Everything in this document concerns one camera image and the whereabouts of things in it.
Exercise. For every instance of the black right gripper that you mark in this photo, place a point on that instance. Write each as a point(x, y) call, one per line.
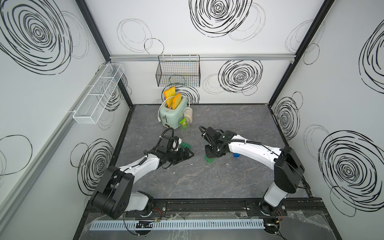
point(209, 155)

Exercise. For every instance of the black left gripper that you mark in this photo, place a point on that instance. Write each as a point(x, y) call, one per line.
point(181, 157)

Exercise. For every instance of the dark green long lego brick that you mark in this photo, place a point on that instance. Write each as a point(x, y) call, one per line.
point(184, 145)

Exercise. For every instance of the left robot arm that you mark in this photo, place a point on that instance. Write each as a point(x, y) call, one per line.
point(113, 195)

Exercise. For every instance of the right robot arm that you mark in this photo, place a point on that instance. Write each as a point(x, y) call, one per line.
point(287, 167)

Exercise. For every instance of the clear glass with green packet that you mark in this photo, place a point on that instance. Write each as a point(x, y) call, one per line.
point(184, 124)

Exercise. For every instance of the mint green toaster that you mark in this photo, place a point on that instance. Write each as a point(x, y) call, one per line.
point(170, 118)

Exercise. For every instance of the jar of beige grains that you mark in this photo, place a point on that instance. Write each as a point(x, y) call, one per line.
point(188, 113)

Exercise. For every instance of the orange toast slice front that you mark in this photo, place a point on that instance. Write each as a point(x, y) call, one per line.
point(176, 101)

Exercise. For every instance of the yellow toast slice back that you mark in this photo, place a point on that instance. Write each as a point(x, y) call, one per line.
point(169, 95)

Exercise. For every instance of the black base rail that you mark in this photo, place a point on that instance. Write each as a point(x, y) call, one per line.
point(252, 207)

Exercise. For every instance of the black wire basket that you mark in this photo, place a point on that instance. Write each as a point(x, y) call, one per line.
point(178, 69)

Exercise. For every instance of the white slotted cable duct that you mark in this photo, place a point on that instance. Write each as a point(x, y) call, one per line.
point(218, 224)

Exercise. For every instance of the white mesh wall shelf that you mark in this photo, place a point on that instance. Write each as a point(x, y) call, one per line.
point(101, 90)

